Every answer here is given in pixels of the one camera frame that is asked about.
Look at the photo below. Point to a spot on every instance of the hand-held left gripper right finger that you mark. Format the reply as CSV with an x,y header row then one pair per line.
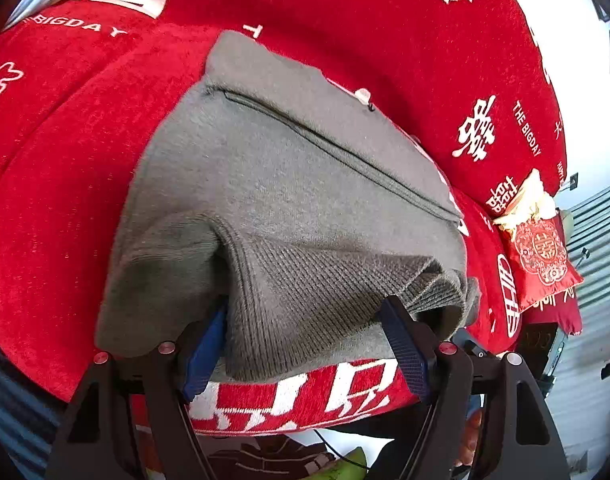
x,y
407,355

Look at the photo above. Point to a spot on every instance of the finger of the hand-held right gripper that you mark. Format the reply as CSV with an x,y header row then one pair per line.
x,y
477,346

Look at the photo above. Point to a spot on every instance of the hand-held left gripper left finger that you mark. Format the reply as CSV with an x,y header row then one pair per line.
x,y
205,355

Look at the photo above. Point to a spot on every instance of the grey knit sweater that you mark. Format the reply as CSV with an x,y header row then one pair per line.
x,y
285,185

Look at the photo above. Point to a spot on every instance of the person's right hand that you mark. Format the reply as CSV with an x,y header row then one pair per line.
x,y
472,432

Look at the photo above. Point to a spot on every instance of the dark red cushion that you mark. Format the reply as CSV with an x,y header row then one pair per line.
x,y
560,315

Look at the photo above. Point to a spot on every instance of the red embroidered cushion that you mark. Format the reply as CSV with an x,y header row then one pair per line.
x,y
540,255

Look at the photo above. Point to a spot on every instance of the dark brown object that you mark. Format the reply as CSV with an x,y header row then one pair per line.
x,y
265,460

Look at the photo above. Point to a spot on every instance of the green object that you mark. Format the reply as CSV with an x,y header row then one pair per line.
x,y
342,467

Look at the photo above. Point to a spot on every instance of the blue striped clothing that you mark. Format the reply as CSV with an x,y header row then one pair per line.
x,y
15,410

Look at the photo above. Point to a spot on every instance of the white clothing tag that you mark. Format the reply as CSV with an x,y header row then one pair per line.
x,y
362,96

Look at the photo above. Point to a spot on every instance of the red printed sofa cover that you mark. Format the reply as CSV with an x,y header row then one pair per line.
x,y
360,25

